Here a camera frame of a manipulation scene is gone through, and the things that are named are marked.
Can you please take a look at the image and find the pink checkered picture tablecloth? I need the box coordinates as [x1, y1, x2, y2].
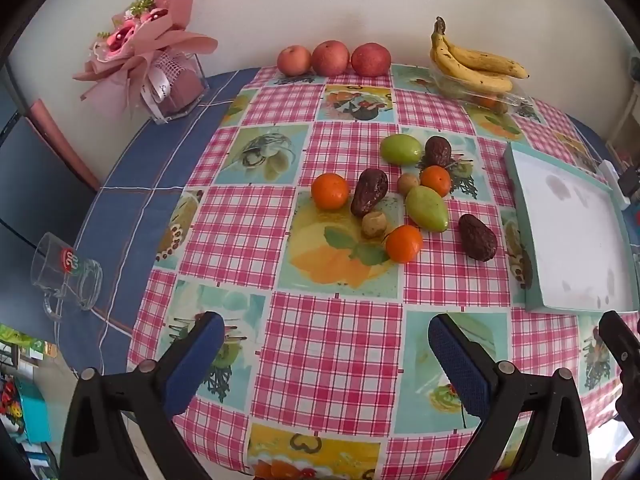
[127, 62, 631, 480]

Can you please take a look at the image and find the bunch of yellow bananas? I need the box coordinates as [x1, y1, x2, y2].
[435, 16, 530, 80]

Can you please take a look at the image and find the pink bow gift vase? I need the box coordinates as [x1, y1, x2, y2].
[72, 0, 219, 121]

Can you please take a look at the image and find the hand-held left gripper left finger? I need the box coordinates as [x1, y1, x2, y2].
[60, 311, 226, 480]

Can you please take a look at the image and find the small pale red apple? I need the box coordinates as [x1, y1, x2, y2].
[276, 45, 312, 77]

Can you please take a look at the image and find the clear glass mug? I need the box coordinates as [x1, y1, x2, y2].
[30, 232, 104, 322]

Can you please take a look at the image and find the clear plastic fruit container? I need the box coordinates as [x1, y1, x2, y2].
[432, 67, 528, 115]

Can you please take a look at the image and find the white power strip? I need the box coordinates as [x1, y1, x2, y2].
[597, 159, 632, 211]

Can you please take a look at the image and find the clear square glass vase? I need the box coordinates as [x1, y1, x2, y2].
[141, 52, 210, 126]

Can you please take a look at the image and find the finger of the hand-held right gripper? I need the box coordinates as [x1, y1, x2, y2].
[599, 310, 640, 428]

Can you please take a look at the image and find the green oval fruit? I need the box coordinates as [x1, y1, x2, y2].
[405, 186, 451, 233]
[380, 133, 423, 166]

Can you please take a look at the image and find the dark wrinkled passion fruit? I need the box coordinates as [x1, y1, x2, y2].
[424, 136, 453, 168]

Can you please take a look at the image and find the dark brown wrinkled avocado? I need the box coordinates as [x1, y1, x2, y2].
[350, 167, 390, 219]
[458, 213, 499, 262]

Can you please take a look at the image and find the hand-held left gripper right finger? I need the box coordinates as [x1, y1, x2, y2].
[428, 312, 593, 480]

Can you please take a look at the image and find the spotted yellow banana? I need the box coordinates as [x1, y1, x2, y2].
[431, 30, 514, 93]

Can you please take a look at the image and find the teal rimmed white tray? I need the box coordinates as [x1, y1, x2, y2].
[504, 141, 640, 315]

